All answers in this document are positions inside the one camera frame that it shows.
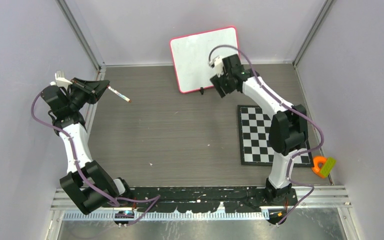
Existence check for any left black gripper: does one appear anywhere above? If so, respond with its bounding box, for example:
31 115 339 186
67 78 110 111

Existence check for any white whiteboard marker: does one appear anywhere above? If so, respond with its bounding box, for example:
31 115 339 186
107 85 132 103

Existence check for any pink framed whiteboard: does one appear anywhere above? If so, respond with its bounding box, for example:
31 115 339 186
169 26 239 94

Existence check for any black white checkerboard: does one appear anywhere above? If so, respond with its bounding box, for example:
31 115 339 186
237 104 315 168

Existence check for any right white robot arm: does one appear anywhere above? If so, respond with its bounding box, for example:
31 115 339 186
208 54 308 205

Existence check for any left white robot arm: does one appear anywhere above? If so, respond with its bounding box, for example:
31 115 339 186
39 72 134 215

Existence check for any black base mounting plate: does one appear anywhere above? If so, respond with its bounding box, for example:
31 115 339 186
128 186 298 214

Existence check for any orange plastic toy block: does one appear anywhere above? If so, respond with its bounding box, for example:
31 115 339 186
311 156 328 178

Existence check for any green plastic toy brick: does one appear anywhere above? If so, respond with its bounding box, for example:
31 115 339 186
318 157 337 178

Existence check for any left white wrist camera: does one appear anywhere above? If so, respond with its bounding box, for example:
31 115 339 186
54 70 72 90

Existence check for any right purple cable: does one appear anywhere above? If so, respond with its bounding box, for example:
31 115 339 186
208 44 325 227

